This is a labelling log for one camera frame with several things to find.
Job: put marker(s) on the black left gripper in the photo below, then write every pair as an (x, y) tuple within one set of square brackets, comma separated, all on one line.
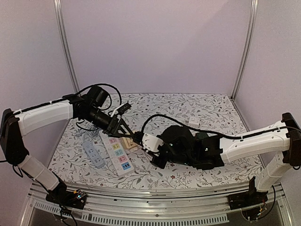
[(110, 130)]

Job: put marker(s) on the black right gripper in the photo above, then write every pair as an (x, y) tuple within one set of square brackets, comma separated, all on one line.
[(157, 159)]

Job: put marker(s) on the beige cube socket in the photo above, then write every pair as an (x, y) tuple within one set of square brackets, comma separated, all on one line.
[(129, 144)]

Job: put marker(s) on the dark green cube socket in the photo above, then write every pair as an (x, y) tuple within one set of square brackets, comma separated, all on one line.
[(201, 135)]

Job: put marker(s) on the white cube socket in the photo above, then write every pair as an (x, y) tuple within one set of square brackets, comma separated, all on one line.
[(194, 122)]

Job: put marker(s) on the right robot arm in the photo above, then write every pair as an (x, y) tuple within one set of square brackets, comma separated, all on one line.
[(207, 150)]

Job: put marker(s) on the white colourful power strip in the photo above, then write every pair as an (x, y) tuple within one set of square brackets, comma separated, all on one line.
[(117, 155)]

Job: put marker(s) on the grey-blue power strip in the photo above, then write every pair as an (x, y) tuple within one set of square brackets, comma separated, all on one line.
[(95, 157)]

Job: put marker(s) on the floral table mat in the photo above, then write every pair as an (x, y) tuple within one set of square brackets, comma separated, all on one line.
[(155, 112)]

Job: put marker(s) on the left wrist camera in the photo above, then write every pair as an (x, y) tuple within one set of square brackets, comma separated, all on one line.
[(120, 110)]

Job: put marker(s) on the left aluminium frame post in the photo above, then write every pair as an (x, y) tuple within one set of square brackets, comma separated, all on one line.
[(65, 45)]

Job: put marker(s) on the aluminium frame post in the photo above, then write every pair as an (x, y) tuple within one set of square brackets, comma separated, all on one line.
[(246, 50), (65, 45)]

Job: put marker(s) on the right aluminium frame post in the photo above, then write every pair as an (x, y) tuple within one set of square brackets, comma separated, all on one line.
[(246, 50)]

